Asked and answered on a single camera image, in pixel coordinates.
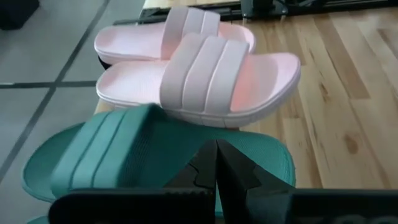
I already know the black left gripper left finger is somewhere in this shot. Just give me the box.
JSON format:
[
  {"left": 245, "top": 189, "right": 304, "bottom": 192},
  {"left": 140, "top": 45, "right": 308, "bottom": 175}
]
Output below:
[{"left": 164, "top": 139, "right": 218, "bottom": 191}]

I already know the black aluminium rig frame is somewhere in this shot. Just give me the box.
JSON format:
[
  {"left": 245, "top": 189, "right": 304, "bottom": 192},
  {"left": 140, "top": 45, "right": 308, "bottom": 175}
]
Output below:
[{"left": 113, "top": 0, "right": 398, "bottom": 26}]

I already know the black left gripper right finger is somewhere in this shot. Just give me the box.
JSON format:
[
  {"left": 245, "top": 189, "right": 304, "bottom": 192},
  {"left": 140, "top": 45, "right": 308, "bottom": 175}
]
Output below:
[{"left": 217, "top": 139, "right": 294, "bottom": 224}]

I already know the black box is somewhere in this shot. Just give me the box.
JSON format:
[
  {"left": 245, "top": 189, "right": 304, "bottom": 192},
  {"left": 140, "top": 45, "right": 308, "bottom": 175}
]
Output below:
[{"left": 0, "top": 0, "right": 40, "bottom": 31}]

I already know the pale pink rubber slide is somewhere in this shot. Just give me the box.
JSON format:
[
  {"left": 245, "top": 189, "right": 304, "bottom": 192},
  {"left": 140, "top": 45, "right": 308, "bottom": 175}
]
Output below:
[
  {"left": 94, "top": 6, "right": 257, "bottom": 67},
  {"left": 95, "top": 32, "right": 302, "bottom": 129}
]

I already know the teal green rubber slide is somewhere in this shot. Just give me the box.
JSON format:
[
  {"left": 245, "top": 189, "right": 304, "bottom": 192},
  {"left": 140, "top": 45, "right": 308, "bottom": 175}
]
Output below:
[{"left": 21, "top": 103, "right": 297, "bottom": 218}]

